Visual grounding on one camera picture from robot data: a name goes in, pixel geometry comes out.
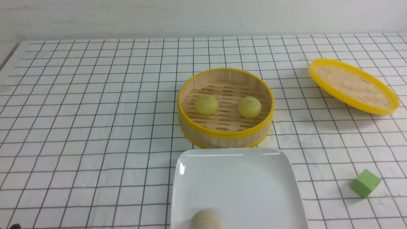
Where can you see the yellow steamed bun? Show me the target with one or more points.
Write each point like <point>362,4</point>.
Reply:
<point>249,107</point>
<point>206,104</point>

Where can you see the white square plate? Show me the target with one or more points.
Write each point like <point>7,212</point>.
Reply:
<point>247,188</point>

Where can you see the beige steamed bun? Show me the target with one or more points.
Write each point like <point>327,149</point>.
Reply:
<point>205,219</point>

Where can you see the yellow rimmed bamboo steamer basket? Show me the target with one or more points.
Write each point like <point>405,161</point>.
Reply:
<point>226,128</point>

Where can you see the white checkered tablecloth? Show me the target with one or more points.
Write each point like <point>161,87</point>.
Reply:
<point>90,134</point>

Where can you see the yellow rimmed bamboo steamer lid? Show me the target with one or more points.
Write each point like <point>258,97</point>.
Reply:
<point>353,86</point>

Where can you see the green cube block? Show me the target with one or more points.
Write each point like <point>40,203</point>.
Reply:
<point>365,183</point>

